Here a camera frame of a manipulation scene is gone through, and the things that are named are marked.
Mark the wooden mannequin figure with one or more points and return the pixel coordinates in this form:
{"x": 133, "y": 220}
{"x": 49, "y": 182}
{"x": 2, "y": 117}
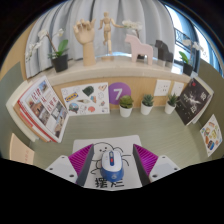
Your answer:
{"x": 106, "y": 26}

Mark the white orchid behind horses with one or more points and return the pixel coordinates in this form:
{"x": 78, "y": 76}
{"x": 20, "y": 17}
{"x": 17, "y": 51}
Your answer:
{"x": 131, "y": 24}

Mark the purple round disc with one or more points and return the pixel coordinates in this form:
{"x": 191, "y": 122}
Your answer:
{"x": 118, "y": 93}

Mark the grey-white curtain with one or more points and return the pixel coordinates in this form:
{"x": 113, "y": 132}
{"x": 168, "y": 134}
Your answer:
{"x": 66, "y": 16}

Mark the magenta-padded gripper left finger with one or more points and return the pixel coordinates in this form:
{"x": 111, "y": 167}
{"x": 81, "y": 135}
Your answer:
{"x": 61, "y": 166}

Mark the red and white magazine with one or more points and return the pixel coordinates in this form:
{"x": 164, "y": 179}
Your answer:
{"x": 43, "y": 106}

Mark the white books behind black book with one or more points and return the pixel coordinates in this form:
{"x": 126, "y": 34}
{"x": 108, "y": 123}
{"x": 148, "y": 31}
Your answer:
{"x": 212, "y": 94}

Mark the black book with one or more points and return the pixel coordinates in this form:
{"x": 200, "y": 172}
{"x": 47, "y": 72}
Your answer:
{"x": 193, "y": 101}

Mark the white wall socket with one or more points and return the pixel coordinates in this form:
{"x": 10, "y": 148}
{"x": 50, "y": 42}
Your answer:
{"x": 162, "y": 87}
{"x": 177, "y": 88}

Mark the white sticker sheet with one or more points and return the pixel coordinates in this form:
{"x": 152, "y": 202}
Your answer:
{"x": 85, "y": 99}

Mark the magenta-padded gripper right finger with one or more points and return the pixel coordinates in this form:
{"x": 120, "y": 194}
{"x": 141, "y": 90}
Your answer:
{"x": 163, "y": 166}

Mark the small orchid in black pot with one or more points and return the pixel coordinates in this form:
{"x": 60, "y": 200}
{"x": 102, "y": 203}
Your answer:
{"x": 60, "y": 63}

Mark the window with dark frame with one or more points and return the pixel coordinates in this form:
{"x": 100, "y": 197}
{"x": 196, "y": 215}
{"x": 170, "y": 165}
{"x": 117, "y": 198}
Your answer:
{"x": 200, "y": 36}

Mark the large orchid in black pot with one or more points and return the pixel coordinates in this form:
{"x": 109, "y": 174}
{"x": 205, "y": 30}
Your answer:
{"x": 187, "y": 69}

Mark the wooden hand model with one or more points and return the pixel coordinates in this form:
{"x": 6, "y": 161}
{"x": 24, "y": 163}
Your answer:
{"x": 87, "y": 46}

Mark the colourful food sticker sheet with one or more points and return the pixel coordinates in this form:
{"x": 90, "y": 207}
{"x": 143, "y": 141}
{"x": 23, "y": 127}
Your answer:
{"x": 211, "y": 135}

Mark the blue and white computer mouse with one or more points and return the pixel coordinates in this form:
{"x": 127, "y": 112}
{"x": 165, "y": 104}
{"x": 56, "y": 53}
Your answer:
{"x": 112, "y": 166}

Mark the small succulent in white pot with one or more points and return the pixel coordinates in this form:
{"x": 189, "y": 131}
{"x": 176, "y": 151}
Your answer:
{"x": 146, "y": 109}
{"x": 170, "y": 108}
{"x": 125, "y": 111}

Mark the beige card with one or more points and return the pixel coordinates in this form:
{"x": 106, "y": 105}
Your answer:
{"x": 20, "y": 150}

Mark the pink wooden horse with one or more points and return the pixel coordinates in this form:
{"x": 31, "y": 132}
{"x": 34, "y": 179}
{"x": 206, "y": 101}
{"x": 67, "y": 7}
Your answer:
{"x": 140, "y": 50}

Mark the white mouse pad with drawing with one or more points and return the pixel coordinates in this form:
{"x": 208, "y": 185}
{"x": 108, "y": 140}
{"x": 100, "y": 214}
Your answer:
{"x": 83, "y": 141}

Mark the books behind magazine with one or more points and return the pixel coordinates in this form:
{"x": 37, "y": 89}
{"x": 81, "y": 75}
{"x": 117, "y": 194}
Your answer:
{"x": 16, "y": 121}

